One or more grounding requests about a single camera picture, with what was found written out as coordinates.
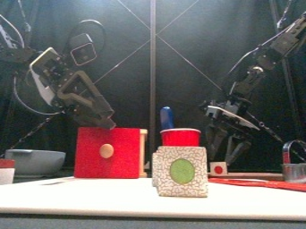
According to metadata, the vertical metal frame pole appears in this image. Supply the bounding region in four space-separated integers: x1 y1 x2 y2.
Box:
148 0 158 151

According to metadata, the black cable loop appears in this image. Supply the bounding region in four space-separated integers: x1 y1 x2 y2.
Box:
64 19 108 55

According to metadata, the red mat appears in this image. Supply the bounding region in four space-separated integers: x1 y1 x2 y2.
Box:
207 177 306 192

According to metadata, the toy knife blue handle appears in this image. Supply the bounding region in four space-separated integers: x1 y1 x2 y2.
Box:
159 106 175 131

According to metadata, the metal pot with handle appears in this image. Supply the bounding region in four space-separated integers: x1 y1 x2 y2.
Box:
281 139 306 183

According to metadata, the toy sushi roll green centre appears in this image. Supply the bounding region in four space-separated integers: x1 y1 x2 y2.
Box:
151 145 210 199

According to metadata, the red wooden box with knob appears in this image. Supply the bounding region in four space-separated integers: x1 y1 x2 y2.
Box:
74 126 150 179

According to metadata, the red and white container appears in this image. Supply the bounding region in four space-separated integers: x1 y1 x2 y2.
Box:
0 158 17 186

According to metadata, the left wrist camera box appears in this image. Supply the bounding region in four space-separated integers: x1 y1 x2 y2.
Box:
67 32 99 67

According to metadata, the small sushi piece red centre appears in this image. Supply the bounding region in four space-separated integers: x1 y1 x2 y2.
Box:
210 161 229 176

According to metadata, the red plastic cup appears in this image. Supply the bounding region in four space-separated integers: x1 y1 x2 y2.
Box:
159 127 202 148

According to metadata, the grey bowl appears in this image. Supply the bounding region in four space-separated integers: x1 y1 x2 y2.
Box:
4 148 67 177

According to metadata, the white cutting board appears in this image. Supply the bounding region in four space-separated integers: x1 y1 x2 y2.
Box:
0 176 306 222

